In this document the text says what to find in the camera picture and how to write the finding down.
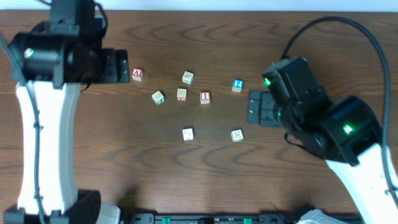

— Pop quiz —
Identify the red letter A block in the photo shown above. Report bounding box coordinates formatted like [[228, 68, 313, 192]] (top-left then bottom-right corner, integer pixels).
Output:
[[131, 68, 144, 82]]

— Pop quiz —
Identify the blue number 2 block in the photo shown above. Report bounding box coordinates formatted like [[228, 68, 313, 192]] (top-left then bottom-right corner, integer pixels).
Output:
[[232, 79, 244, 92]]

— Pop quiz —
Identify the red letter I block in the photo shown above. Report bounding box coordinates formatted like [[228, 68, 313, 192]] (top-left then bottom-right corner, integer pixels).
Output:
[[200, 91, 211, 104]]

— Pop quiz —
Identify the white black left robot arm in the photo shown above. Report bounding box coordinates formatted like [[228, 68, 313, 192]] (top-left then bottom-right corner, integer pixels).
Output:
[[1, 0, 129, 224]]

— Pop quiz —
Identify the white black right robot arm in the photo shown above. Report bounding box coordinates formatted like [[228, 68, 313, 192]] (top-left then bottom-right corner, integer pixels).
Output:
[[248, 57, 397, 223]]

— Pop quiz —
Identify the wooden block green side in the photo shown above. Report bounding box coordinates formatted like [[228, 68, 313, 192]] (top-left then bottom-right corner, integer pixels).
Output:
[[231, 129, 244, 142]]

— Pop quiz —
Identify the wooden block engraved zero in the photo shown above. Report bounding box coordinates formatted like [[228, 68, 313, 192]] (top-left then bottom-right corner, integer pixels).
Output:
[[152, 91, 165, 105]]

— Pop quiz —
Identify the wooden block engraved five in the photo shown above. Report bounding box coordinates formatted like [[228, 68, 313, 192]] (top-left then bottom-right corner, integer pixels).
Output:
[[177, 88, 187, 101]]

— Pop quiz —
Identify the wooden dragonfly picture block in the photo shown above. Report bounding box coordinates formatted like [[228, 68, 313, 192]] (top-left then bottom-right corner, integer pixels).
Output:
[[182, 71, 194, 85]]

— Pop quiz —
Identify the white block blue engraving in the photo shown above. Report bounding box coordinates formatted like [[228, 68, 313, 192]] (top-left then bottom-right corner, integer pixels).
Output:
[[182, 128, 194, 141]]

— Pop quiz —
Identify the black left camera cable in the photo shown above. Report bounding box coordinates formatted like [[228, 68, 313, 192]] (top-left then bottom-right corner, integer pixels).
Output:
[[0, 30, 44, 224]]

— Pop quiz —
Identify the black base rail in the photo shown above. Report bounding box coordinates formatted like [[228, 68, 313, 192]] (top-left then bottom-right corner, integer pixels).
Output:
[[121, 213, 298, 224]]

